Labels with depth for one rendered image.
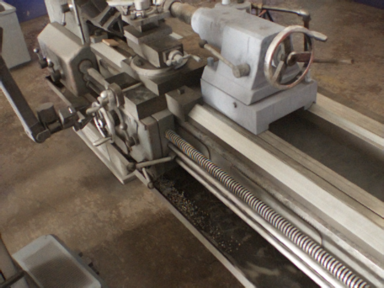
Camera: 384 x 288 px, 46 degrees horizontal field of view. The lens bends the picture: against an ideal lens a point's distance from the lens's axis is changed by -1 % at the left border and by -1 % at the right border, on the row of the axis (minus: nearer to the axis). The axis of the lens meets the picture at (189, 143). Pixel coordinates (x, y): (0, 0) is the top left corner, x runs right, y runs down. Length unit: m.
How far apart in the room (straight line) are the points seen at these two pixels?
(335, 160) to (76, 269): 1.17
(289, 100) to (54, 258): 1.23
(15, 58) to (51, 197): 1.99
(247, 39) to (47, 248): 1.30
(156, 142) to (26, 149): 1.65
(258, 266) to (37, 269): 0.97
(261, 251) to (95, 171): 1.49
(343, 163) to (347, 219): 0.41
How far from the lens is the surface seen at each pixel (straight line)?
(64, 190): 2.93
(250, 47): 1.63
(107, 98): 1.94
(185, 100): 1.83
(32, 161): 3.28
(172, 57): 1.85
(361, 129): 1.70
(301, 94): 1.75
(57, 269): 2.13
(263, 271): 1.77
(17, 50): 4.58
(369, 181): 1.68
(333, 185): 1.47
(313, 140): 1.83
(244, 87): 1.66
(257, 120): 1.63
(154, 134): 1.89
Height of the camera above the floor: 1.80
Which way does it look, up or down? 36 degrees down
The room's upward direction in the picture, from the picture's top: 7 degrees counter-clockwise
